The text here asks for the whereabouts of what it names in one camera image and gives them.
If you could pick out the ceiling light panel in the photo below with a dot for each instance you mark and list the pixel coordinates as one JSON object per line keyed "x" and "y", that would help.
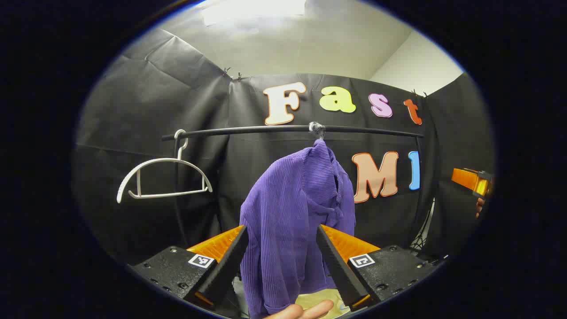
{"x": 252, "y": 11}

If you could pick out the purple ribbed shirt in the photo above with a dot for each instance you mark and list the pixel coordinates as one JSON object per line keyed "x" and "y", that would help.
{"x": 288, "y": 208}

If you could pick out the black backdrop cloth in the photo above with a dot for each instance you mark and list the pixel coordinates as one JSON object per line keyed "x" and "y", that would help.
{"x": 133, "y": 110}

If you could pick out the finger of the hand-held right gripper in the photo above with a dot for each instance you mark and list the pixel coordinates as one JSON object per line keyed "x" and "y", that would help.
{"x": 465, "y": 177}

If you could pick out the clear tape wrap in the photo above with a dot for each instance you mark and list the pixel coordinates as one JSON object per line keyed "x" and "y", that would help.
{"x": 316, "y": 129}

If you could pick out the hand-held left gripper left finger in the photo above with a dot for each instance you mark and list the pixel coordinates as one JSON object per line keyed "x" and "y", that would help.
{"x": 230, "y": 261}

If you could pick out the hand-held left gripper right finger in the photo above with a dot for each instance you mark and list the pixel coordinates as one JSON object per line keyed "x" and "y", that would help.
{"x": 339, "y": 270}

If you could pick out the white clothes hanger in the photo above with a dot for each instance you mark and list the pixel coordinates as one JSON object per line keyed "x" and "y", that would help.
{"x": 164, "y": 160}

